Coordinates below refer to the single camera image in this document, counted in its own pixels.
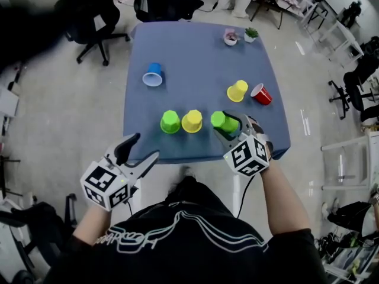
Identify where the yellow paper cup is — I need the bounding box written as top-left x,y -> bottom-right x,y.
226,79 -> 249,103
181,109 -> 204,134

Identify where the pink potted plant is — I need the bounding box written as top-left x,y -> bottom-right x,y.
223,28 -> 241,46

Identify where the white frame table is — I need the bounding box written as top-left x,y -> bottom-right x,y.
320,128 -> 379,192

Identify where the green potted plant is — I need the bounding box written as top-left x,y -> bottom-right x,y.
243,27 -> 259,44

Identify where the white box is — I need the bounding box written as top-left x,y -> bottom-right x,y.
0,86 -> 20,118

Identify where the blue paper cup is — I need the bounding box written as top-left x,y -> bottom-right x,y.
142,62 -> 164,88

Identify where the person's black printed shirt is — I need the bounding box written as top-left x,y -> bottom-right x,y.
44,185 -> 326,284

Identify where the person's left forearm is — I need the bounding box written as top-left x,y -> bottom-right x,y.
72,202 -> 113,247

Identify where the green paper cup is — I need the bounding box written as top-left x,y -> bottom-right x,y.
159,109 -> 182,135
210,111 -> 240,134

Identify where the black office chair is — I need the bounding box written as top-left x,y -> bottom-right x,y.
0,201 -> 76,266
328,53 -> 379,122
133,0 -> 205,23
54,0 -> 131,67

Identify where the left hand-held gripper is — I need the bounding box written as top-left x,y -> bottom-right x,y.
79,132 -> 160,212

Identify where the red paper cup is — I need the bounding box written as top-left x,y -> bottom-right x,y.
250,83 -> 273,107

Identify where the person's grey shoe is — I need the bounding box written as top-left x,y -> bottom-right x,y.
177,166 -> 195,179

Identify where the person's right forearm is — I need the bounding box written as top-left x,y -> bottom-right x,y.
259,158 -> 311,236

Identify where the person's right hand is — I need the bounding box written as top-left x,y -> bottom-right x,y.
248,117 -> 265,135

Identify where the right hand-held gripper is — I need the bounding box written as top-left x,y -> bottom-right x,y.
213,109 -> 274,178

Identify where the table with blue cloth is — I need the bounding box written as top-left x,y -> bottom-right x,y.
123,21 -> 291,217

